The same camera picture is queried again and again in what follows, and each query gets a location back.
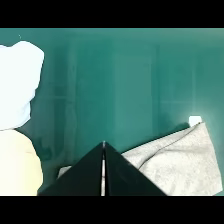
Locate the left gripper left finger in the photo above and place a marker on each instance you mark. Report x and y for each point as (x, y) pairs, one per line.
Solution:
(83, 176)

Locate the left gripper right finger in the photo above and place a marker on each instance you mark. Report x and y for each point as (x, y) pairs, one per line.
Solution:
(128, 178)

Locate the grey shirt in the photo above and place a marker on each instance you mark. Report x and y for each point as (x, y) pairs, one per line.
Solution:
(180, 163)

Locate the cream garment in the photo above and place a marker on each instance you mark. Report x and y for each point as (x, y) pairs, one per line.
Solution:
(18, 165)

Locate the white garment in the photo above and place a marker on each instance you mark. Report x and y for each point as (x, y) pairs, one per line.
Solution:
(16, 83)

